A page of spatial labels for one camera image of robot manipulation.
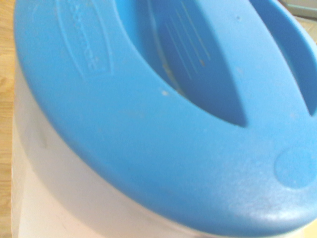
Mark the translucent pitcher with blue lid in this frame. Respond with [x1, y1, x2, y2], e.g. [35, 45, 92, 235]
[11, 0, 317, 238]

